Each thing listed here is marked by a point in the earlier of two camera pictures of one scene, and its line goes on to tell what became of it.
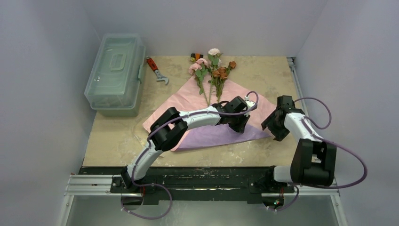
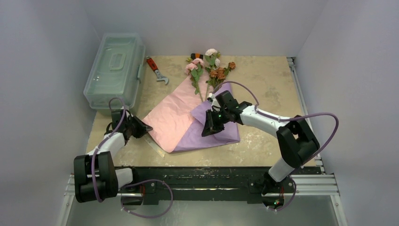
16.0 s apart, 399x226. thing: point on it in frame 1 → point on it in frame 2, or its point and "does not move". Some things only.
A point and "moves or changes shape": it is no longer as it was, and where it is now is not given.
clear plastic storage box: [112, 88] does not move
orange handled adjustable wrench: [155, 68] does not move
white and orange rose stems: [219, 74] moves or changes shape
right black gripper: [272, 125] → [212, 121]
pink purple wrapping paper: [200, 93] moves or changes shape
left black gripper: [240, 128] → [142, 127]
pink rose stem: [198, 69] moves or changes shape
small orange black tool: [195, 56] does not move
